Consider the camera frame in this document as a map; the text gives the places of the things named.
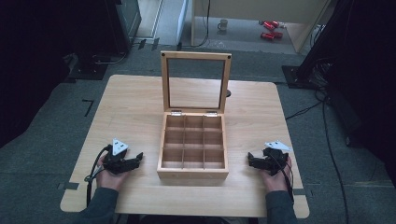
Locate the wooden compartment box with lid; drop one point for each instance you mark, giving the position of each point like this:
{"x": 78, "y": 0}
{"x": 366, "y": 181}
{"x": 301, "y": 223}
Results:
{"x": 193, "y": 172}

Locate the red tool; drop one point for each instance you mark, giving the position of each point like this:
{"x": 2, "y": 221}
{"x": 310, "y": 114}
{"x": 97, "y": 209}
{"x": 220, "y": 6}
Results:
{"x": 270, "y": 25}
{"x": 271, "y": 35}

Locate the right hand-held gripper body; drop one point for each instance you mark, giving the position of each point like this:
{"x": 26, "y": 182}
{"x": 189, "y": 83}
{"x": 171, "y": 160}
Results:
{"x": 274, "y": 158}

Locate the person's right hand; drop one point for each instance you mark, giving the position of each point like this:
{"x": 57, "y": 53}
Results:
{"x": 275, "y": 182}

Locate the black metal stand base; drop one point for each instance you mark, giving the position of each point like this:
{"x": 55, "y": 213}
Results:
{"x": 88, "y": 70}

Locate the small black round knob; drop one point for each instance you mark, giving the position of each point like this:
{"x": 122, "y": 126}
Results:
{"x": 229, "y": 93}

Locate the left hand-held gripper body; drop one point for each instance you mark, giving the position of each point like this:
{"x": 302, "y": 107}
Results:
{"x": 115, "y": 158}

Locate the white panel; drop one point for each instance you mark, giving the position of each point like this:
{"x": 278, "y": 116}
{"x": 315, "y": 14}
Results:
{"x": 182, "y": 20}

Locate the person's left hand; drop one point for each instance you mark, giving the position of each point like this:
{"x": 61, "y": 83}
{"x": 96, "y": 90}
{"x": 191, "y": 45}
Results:
{"x": 109, "y": 180}

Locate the grey tape strip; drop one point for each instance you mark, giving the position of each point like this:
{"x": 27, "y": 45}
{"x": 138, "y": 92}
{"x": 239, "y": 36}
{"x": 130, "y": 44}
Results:
{"x": 303, "y": 192}

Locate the dark cabinet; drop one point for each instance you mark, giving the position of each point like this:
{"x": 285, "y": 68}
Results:
{"x": 126, "y": 21}

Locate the grey mug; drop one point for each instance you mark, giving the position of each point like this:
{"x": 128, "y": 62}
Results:
{"x": 222, "y": 24}

